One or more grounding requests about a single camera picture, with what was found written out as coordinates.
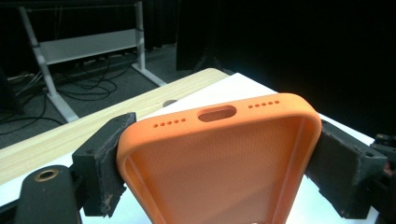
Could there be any light wooden table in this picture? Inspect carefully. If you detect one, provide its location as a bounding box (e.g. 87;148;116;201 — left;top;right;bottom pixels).
0;67;230;186

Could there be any tangle of black floor cables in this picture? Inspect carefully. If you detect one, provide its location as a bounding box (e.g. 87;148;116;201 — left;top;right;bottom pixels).
0;52;138;138

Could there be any orange phone case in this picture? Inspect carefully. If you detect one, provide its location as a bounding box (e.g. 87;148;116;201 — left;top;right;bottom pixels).
116;92;322;224

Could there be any white metal desk frame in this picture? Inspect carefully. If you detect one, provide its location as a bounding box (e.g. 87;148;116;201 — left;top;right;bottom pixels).
17;1;167;123

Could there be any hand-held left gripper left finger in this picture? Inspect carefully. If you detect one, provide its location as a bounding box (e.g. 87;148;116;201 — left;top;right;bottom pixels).
72;112;137;218

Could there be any white table cover board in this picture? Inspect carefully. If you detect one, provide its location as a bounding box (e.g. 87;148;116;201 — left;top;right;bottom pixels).
0;73;379;224

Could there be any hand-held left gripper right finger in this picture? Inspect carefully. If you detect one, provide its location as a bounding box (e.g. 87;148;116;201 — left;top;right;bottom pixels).
304;119;389;219

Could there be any black tripod stand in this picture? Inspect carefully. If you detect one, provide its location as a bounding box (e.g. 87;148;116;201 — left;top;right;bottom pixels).
191;46;233;76

